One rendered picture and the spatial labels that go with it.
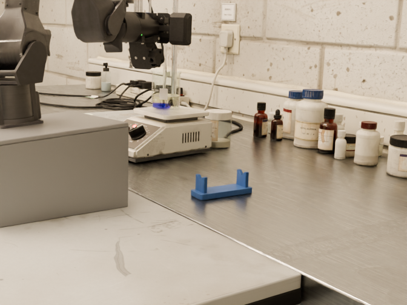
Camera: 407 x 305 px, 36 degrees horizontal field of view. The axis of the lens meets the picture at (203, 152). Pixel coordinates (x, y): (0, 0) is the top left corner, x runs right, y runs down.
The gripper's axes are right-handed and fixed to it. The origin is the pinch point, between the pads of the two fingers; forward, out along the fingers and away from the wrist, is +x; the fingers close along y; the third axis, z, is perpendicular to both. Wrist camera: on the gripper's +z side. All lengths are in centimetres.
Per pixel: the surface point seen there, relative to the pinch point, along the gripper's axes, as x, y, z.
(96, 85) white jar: 81, -79, 23
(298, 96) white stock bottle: 30.2, 19.9, 14.8
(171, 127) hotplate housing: -6.6, 6.7, 19.1
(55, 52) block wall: 118, -131, 14
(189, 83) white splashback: 61, -27, 17
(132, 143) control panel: -12.5, 1.6, 22.2
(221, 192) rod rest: -25.5, 27.4, 24.9
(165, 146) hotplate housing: -7.9, 6.2, 22.8
